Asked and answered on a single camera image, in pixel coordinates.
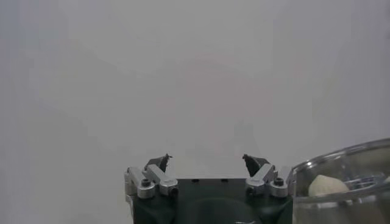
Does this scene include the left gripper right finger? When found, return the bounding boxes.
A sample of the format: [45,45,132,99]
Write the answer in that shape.
[242,153,289,198]

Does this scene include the white steamed baozi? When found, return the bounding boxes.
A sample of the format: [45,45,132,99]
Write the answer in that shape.
[307,174,350,198]

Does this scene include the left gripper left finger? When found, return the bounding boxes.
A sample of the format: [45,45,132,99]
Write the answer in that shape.
[124,153,180,200]

